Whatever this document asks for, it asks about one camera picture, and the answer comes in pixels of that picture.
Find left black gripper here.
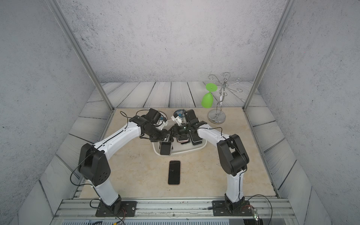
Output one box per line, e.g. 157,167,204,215
145,125,175,142

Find phone with pink case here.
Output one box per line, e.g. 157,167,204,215
168,160,181,185

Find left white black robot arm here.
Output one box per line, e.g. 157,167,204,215
76,108,173,214

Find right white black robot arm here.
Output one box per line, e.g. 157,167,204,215
170,122,249,212

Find white storage tray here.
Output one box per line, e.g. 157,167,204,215
152,139,207,157

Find small blue white dish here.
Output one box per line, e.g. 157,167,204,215
173,109,186,118

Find green plastic wine glass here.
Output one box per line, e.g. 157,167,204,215
201,83,218,108

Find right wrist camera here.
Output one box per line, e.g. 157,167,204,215
171,109,197,125

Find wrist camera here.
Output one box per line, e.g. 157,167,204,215
142,108,167,127
171,109,197,125

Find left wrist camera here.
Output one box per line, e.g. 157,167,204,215
142,108,167,127

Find silver wire glass rack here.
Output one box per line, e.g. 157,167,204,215
208,72,243,124

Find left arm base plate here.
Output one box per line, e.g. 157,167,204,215
95,200,137,218

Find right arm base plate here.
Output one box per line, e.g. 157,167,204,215
211,200,253,217

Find aluminium front rail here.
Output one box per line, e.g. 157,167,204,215
51,196,298,225

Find right aluminium frame post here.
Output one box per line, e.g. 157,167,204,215
243,0,296,112

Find aluminium frame post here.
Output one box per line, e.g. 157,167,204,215
243,0,296,112
46,0,114,112

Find left aluminium frame post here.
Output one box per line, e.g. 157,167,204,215
46,0,114,112

